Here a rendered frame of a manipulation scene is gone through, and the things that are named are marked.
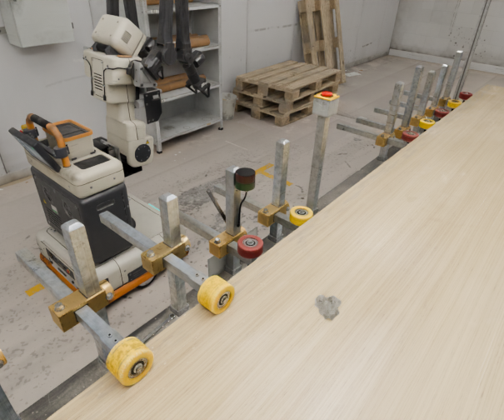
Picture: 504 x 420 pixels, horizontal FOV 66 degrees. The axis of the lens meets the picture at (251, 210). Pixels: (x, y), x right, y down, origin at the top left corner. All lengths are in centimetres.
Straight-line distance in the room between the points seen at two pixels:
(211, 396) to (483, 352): 63
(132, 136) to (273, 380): 157
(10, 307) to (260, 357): 184
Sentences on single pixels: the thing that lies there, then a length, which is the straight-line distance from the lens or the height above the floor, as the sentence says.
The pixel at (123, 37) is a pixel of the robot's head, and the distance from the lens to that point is 204.
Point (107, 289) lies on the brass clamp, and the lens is 101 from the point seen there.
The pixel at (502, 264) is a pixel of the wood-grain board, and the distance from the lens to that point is 138.
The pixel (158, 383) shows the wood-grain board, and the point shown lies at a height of 90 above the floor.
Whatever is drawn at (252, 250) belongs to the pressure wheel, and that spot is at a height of 91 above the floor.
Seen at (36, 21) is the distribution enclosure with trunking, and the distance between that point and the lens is 340.
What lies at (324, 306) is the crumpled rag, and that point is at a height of 92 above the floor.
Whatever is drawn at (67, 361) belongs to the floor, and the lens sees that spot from 217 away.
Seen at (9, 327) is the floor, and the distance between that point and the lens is 243.
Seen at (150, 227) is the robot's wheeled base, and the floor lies 28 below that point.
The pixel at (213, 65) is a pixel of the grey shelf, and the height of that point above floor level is 68.
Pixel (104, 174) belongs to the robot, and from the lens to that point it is 192.
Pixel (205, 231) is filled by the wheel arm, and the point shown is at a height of 86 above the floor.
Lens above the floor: 164
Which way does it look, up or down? 33 degrees down
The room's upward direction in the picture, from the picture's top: 2 degrees clockwise
